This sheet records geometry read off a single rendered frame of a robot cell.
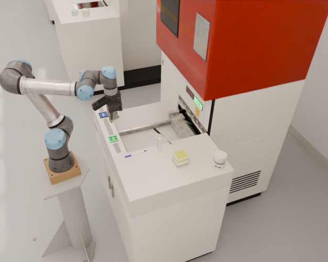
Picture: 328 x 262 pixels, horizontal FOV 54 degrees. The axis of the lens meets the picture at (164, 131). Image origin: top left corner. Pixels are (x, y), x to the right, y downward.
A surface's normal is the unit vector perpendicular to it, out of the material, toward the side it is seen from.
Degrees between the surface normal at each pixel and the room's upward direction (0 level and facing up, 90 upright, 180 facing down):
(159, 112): 0
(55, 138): 6
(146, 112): 0
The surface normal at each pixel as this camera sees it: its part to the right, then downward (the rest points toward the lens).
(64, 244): 0.48, 0.58
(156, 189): 0.02, -0.76
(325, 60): -0.93, 0.22
